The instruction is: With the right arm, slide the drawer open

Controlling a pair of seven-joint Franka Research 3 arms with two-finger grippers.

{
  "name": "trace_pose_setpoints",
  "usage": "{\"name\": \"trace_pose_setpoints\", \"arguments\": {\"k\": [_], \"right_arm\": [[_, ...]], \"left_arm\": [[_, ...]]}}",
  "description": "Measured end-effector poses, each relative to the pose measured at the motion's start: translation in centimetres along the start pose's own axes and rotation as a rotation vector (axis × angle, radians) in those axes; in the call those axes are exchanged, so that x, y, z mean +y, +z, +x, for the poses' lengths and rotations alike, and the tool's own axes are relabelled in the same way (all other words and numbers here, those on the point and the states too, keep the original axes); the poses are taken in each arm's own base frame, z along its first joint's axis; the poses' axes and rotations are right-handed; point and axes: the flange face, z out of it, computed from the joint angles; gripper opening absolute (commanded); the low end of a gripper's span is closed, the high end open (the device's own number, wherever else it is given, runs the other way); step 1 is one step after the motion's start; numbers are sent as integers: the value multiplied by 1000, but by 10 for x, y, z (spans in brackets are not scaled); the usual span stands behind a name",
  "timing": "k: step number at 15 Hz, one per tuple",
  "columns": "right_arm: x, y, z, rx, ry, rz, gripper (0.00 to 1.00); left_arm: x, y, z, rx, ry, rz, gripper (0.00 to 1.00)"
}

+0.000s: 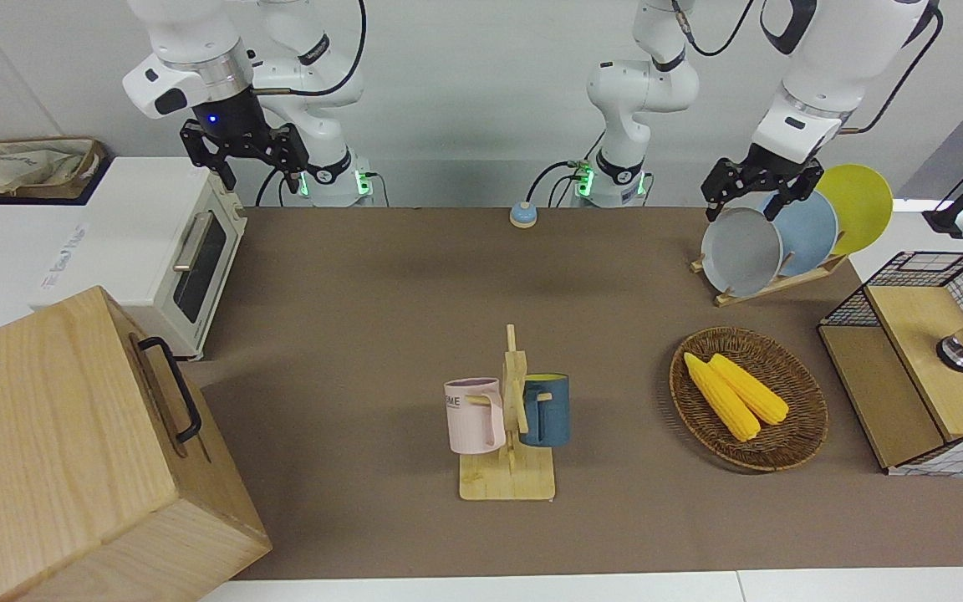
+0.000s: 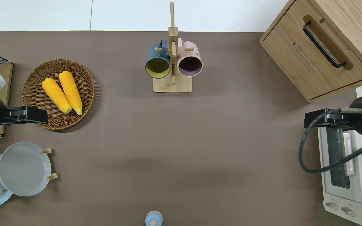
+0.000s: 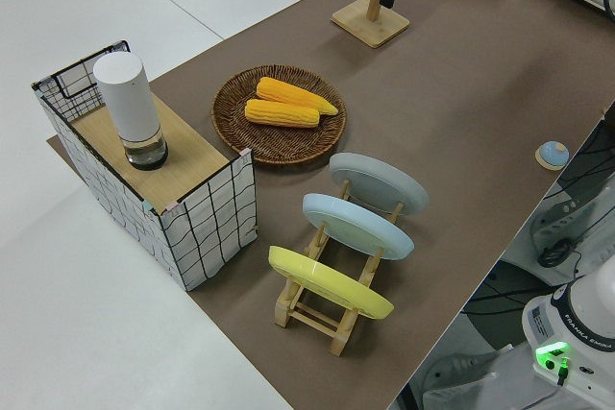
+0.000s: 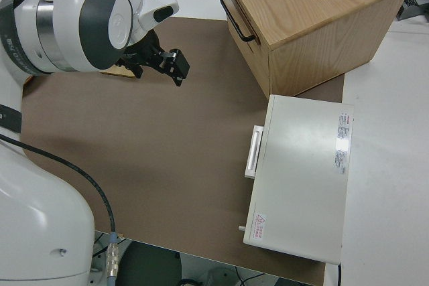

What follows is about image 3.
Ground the yellow corn cob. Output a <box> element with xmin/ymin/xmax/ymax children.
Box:
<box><xmin>255</xmin><ymin>76</ymin><xmax>340</xmax><ymax>117</ymax></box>
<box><xmin>244</xmin><ymin>98</ymin><xmax>322</xmax><ymax>130</ymax></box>

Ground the wooden mug tree stand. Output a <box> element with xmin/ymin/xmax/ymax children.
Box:
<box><xmin>331</xmin><ymin>0</ymin><xmax>411</xmax><ymax>50</ymax></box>

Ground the blue dome bell wooden base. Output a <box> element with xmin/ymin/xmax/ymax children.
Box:
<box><xmin>534</xmin><ymin>140</ymin><xmax>571</xmax><ymax>172</ymax></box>

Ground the brown table mat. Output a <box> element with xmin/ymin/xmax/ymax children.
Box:
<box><xmin>46</xmin><ymin>0</ymin><xmax>615</xmax><ymax>410</ymax></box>

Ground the black coiled cable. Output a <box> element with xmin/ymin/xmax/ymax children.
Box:
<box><xmin>536</xmin><ymin>238</ymin><xmax>577</xmax><ymax>269</ymax></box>

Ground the grid pattern box wooden top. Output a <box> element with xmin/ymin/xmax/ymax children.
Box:
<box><xmin>31</xmin><ymin>38</ymin><xmax>258</xmax><ymax>293</ymax></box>

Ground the white cylinder clear base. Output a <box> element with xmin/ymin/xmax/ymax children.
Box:
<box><xmin>92</xmin><ymin>53</ymin><xmax>170</xmax><ymax>172</ymax></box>

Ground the yellow plate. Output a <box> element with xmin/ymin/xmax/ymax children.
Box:
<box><xmin>267</xmin><ymin>245</ymin><xmax>396</xmax><ymax>321</ymax></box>

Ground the wooden plate rack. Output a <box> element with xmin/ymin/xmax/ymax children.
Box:
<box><xmin>273</xmin><ymin>178</ymin><xmax>406</xmax><ymax>358</ymax></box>

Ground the light blue plate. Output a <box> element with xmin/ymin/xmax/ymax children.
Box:
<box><xmin>301</xmin><ymin>192</ymin><xmax>416</xmax><ymax>263</ymax></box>

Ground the grey plate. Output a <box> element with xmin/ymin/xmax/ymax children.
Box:
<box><xmin>328</xmin><ymin>152</ymin><xmax>431</xmax><ymax>219</ymax></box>

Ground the brown wicker basket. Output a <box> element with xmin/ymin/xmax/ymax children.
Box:
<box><xmin>211</xmin><ymin>63</ymin><xmax>348</xmax><ymax>169</ymax></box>

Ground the white power strip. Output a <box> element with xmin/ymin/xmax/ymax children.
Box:
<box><xmin>529</xmin><ymin>182</ymin><xmax>615</xmax><ymax>263</ymax></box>

